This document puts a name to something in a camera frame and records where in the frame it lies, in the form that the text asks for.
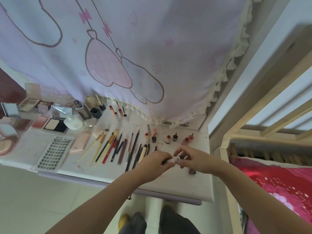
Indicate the person's right hand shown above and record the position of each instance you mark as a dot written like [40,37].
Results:
[202,162]

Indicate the person's left hand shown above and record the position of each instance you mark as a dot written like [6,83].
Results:
[153,166]

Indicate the pink lip gloss wand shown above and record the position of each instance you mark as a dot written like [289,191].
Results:
[191,137]

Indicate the black concealer wand cap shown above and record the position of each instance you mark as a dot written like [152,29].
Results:
[153,139]

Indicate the brown lip gloss wand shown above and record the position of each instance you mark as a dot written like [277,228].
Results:
[129,148]

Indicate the peach slim wand cap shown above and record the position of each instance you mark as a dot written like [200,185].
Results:
[155,132]

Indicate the small dark bottle cap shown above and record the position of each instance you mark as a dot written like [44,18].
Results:
[175,137]

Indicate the short red pencil cap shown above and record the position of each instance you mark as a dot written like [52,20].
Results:
[115,144]

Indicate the black wand white cap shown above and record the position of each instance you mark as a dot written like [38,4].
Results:
[124,115]

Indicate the reddish lip gloss wand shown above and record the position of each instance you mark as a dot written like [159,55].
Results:
[120,112]

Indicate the peach squeeze tube cap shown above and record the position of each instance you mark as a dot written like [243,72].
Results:
[97,133]

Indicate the thin gold makeup brush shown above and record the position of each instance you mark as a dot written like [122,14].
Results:
[90,148]

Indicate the peach lip gloss tube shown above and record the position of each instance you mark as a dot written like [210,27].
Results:
[112,110]

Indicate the clear dome bottle cap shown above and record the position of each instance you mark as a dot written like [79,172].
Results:
[90,123]

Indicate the black gold foundation pump cap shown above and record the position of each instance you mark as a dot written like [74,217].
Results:
[102,106]

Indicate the dark square foundation bottle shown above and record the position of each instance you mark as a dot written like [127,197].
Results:
[84,112]

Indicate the glass foundation bottle black cap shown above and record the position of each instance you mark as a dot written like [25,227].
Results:
[90,101]

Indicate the white round bottle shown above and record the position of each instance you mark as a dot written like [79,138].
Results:
[73,123]

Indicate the false eyelash tray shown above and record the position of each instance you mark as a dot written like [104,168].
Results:
[53,154]

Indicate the black compact with mirror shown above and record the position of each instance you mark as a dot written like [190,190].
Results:
[51,124]

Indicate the pink blush pan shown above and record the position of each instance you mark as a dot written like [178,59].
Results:
[39,123]

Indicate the clear eyelash tray lid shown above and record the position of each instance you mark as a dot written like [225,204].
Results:
[24,148]

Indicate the small four-pan red palette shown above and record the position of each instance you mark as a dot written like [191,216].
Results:
[23,124]

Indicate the beige palette with lid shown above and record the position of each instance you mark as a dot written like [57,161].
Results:
[29,104]

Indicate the round pink powder compact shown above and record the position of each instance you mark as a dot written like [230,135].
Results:
[6,144]

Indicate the mirrored blush palette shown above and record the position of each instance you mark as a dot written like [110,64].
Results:
[11,110]

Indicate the person's right forearm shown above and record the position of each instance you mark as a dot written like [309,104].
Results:
[263,199]

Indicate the person's left forearm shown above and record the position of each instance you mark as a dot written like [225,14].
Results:
[97,207]

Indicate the person's grey trousers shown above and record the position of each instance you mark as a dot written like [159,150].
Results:
[175,221]

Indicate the person's left yellow shoe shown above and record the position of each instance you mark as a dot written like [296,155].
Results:
[123,220]

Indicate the white table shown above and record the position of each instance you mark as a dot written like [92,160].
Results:
[185,185]

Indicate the lilac heart print cloth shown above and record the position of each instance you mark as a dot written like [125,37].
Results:
[158,46]

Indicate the brown wooden door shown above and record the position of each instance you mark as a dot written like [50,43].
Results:
[11,87]

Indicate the light wooden bed frame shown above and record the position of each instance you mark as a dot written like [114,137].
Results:
[256,95]

